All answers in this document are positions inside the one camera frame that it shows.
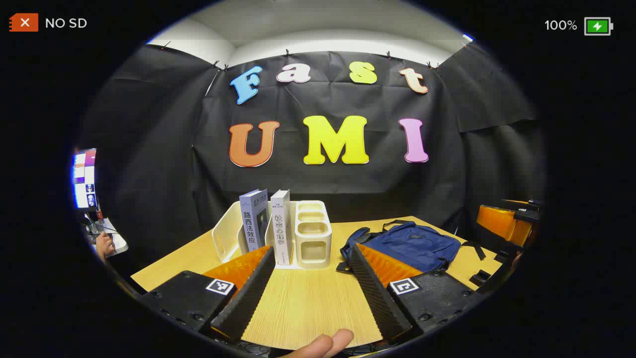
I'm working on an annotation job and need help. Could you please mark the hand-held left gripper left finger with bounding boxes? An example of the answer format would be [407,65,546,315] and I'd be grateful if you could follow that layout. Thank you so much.
[141,245,277,343]

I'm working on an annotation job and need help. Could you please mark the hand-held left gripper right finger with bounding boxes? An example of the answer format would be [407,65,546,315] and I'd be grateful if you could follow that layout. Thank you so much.
[350,243,485,346]

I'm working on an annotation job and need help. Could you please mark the blue schoolbag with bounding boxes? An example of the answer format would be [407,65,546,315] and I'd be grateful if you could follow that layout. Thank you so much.
[336,219,487,274]

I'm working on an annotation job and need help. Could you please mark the blue-grey book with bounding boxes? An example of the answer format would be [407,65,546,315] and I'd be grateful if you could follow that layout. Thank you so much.
[239,188,269,253]

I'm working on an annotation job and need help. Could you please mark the white book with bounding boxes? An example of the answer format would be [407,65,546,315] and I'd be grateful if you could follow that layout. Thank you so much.
[270,189,294,266]

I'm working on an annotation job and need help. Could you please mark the cream plastic bookshelf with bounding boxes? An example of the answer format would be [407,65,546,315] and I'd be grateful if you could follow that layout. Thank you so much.
[212,200,333,270]

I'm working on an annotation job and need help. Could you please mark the white side table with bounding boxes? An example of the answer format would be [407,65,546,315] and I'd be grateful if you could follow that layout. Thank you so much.
[82,216,129,257]

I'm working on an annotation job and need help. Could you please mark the computer monitor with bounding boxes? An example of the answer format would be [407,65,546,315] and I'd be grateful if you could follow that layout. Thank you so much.
[72,148,97,209]

